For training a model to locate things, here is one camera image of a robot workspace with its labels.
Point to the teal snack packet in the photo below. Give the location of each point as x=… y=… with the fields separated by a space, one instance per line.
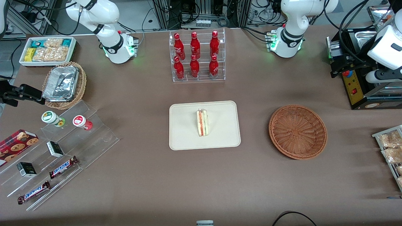
x=37 y=43
x=67 y=42

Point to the red cookie box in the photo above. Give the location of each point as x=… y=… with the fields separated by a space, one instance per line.
x=15 y=144

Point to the cream plastic tray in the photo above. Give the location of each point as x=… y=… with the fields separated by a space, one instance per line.
x=223 y=125

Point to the clear bag of pastries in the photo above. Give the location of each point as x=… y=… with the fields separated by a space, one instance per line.
x=391 y=139
x=392 y=155

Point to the large clear cracker bag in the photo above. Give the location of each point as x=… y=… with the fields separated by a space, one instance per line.
x=51 y=54

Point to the triangular sandwich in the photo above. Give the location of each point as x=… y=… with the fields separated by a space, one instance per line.
x=202 y=123

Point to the black machine yellow panel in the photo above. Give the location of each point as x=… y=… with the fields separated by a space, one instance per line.
x=353 y=89

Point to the red cola bottle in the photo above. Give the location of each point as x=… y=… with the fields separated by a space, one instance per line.
x=179 y=47
x=194 y=68
x=179 y=69
x=195 y=45
x=214 y=68
x=214 y=44

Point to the white power strip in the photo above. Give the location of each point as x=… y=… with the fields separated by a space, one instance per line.
x=203 y=22

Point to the small black box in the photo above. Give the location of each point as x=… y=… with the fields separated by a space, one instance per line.
x=55 y=149
x=26 y=169

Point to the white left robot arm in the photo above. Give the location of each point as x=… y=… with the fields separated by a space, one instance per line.
x=295 y=18

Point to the small clear cracker bag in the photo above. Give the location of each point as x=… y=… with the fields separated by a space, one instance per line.
x=53 y=43

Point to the clear acrylic bottle rack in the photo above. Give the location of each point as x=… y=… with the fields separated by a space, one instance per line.
x=202 y=78

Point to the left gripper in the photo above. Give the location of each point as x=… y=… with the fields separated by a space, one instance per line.
x=354 y=62

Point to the empty brown wicker basket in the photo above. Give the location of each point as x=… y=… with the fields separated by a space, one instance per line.
x=296 y=131

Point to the clear acrylic stepped display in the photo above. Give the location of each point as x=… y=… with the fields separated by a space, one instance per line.
x=94 y=138

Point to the red capped jar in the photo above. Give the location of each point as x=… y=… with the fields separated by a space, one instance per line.
x=80 y=121

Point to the small grey device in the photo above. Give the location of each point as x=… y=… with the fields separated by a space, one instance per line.
x=204 y=223

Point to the Snickers chocolate bar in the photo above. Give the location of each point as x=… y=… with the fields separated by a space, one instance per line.
x=62 y=167
x=34 y=192

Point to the wicker basket with foil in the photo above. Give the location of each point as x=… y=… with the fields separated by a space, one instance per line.
x=82 y=84

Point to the white rectangular snack bin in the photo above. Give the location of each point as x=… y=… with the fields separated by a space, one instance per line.
x=23 y=62

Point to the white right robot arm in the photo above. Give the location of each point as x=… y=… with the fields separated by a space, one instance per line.
x=103 y=12

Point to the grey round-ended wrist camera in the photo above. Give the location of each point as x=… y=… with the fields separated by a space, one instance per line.
x=372 y=77

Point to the yellow snack packet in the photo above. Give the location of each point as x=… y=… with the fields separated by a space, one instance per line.
x=29 y=54

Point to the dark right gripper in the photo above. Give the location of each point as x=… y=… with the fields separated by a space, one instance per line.
x=7 y=93

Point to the green capped jar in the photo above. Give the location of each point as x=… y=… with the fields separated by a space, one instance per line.
x=50 y=117

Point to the steel tray with orange food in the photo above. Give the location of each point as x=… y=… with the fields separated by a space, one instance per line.
x=377 y=12

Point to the aluminium foil container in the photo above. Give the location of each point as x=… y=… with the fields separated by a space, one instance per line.
x=61 y=83

